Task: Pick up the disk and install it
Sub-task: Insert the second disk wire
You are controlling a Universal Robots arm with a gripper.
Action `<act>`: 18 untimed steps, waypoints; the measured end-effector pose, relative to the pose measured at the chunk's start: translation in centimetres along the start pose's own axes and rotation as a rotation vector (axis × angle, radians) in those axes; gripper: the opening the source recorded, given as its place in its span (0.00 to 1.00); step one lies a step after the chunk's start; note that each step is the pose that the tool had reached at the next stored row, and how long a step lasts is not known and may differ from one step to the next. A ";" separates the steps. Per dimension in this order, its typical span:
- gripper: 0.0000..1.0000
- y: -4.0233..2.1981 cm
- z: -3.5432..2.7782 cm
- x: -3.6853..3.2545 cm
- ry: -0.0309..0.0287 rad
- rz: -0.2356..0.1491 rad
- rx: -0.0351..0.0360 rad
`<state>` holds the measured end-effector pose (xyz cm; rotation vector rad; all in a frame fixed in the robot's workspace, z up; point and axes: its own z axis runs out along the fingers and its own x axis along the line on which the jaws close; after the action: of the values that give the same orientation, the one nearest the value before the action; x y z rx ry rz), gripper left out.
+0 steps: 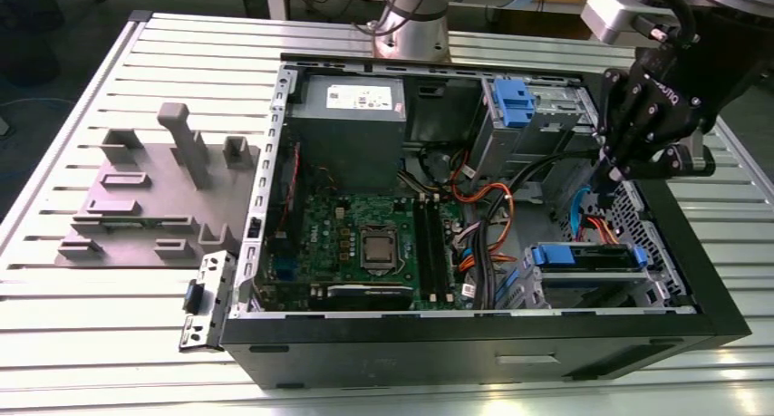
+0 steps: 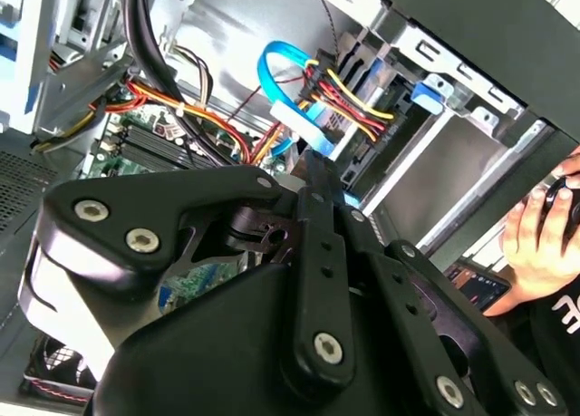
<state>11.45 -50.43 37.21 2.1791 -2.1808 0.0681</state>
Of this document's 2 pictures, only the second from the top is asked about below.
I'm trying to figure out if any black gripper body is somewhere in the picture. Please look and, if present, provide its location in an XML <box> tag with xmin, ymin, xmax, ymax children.
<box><xmin>92</xmin><ymin>264</ymin><xmax>436</xmax><ymax>416</ymax></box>

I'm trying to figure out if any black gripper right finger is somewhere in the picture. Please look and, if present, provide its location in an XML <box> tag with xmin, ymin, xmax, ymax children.
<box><xmin>319</xmin><ymin>151</ymin><xmax>570</xmax><ymax>416</ymax></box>

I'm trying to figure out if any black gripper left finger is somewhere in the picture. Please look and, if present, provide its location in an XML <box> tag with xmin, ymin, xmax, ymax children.
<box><xmin>34</xmin><ymin>150</ymin><xmax>358</xmax><ymax>390</ymax></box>

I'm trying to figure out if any blue SATA wire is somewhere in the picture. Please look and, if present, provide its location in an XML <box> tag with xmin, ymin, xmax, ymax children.
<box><xmin>256</xmin><ymin>39</ymin><xmax>334</xmax><ymax>157</ymax></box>

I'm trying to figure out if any round black tool blue ring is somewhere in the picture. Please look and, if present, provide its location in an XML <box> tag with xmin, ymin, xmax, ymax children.
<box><xmin>543</xmin><ymin>173</ymin><xmax>580</xmax><ymax>245</ymax></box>

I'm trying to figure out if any red yellow black power wire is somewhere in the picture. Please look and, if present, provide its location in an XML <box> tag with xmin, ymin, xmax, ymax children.
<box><xmin>298</xmin><ymin>47</ymin><xmax>396</xmax><ymax>141</ymax></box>

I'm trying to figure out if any person's left hand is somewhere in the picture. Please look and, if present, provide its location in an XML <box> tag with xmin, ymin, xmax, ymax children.
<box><xmin>500</xmin><ymin>188</ymin><xmax>580</xmax><ymax>299</ymax></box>

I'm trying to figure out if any person's right hand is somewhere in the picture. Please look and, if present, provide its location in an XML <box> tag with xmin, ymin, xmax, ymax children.
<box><xmin>555</xmin><ymin>144</ymin><xmax>580</xmax><ymax>186</ymax></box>

